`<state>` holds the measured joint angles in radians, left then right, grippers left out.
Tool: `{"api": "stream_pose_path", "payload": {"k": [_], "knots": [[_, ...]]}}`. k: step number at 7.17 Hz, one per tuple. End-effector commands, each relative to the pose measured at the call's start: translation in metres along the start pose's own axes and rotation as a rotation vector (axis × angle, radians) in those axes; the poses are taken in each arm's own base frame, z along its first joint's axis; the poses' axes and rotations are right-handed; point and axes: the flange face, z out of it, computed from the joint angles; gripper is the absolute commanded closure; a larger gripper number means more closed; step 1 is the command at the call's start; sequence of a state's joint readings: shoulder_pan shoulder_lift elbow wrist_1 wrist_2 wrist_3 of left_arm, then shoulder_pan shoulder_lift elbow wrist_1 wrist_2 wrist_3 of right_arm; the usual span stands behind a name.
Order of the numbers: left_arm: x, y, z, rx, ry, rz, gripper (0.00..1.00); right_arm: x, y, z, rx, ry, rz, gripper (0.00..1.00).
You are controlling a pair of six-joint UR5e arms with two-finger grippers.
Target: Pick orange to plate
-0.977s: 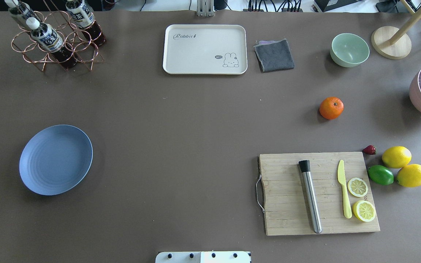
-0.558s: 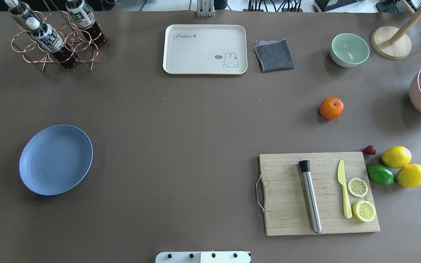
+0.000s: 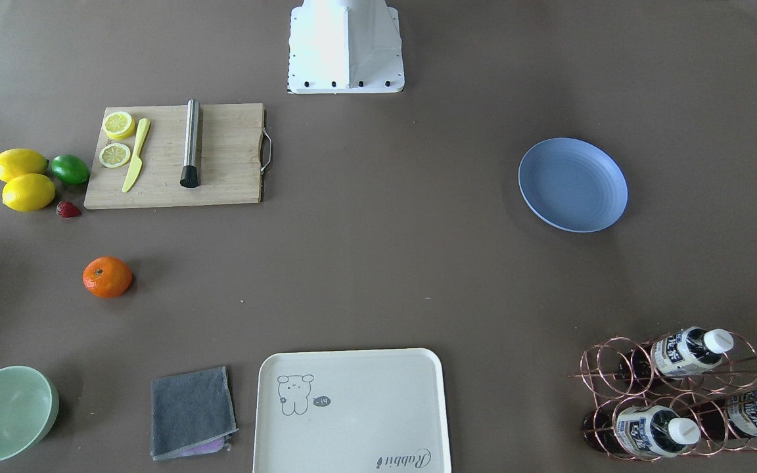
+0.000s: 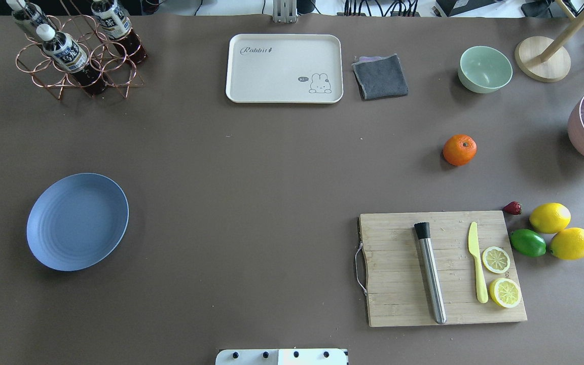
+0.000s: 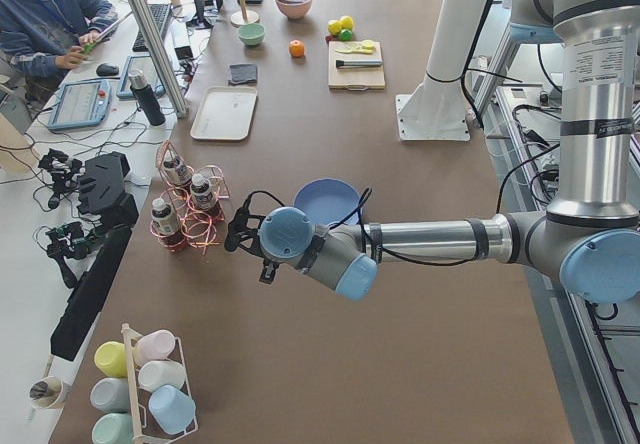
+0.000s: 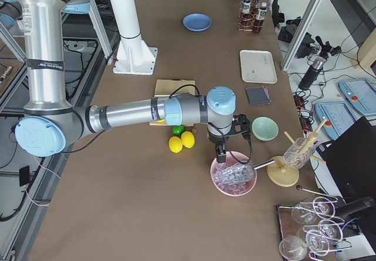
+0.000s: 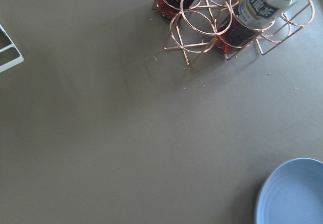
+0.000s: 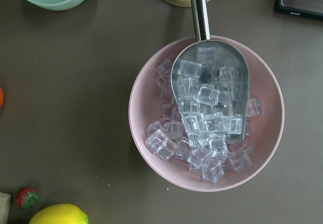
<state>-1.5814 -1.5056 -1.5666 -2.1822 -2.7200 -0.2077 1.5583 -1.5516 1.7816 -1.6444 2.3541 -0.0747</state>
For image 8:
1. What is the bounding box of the orange fruit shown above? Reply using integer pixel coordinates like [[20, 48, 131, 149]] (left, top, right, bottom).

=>
[[0, 87, 4, 107]]

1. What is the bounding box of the steel ice scoop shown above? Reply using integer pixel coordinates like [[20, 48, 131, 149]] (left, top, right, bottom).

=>
[[171, 0, 249, 131]]

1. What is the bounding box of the pink bowl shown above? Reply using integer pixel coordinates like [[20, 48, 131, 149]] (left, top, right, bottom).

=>
[[128, 36, 284, 192]]

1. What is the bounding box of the yellow lemon lower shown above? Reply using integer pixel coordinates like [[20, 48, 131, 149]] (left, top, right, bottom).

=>
[[29, 204, 89, 223]]

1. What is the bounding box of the red strawberry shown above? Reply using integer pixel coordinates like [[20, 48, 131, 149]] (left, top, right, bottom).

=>
[[15, 187, 40, 209]]

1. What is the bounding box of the wooden cutting board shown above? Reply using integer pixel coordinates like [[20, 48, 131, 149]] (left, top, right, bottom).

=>
[[0, 193, 12, 224]]

